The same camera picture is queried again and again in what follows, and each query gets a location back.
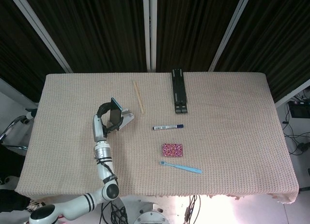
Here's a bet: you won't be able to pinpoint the black folding laptop stand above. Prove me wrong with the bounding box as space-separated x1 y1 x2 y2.
171 68 189 114

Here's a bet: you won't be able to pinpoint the black smartphone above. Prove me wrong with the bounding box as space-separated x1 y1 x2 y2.
109 97 123 128

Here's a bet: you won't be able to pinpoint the black floor cables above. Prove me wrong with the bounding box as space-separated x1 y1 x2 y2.
281 100 310 159

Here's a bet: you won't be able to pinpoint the light blue toothbrush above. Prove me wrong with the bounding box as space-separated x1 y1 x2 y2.
159 160 202 174

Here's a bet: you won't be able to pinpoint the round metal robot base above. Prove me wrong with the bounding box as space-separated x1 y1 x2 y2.
133 202 170 224

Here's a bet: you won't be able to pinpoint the white partition base rail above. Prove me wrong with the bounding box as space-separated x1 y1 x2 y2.
275 80 310 108
0 77 39 108

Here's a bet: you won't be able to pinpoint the wooden chopstick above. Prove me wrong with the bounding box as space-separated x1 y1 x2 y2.
133 81 145 115
132 80 144 115

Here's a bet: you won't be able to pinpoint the blue capped whiteboard marker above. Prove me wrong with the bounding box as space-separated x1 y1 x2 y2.
152 124 185 131

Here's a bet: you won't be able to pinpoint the red patterned card deck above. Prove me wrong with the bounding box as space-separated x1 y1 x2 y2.
161 143 184 158

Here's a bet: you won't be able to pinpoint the dark hanging cable bundle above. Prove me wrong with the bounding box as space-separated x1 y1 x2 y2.
185 194 202 224

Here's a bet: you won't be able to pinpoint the chrome frame chair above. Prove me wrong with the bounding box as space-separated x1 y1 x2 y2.
0 109 37 157

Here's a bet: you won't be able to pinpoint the beige waffle tablecloth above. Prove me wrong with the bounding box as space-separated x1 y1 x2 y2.
14 72 299 205

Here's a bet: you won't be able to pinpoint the dark curtain panel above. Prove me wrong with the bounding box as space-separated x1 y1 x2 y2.
21 0 148 73
156 0 243 72
0 0 66 102
214 0 310 101

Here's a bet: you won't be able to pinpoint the black box device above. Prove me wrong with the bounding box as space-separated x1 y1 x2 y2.
289 100 305 118

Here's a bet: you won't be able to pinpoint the white partition post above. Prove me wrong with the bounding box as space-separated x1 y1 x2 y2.
7 0 73 73
142 0 157 72
208 0 252 72

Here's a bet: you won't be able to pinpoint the white folding phone stand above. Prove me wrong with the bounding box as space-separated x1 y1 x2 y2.
118 109 135 131

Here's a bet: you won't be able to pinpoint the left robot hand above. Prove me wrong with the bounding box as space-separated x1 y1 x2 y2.
92 101 123 143

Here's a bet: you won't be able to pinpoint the black bag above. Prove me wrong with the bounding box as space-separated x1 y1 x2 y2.
0 189 31 214

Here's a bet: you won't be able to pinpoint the black cable bundle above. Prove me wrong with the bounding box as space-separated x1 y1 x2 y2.
101 199 129 224

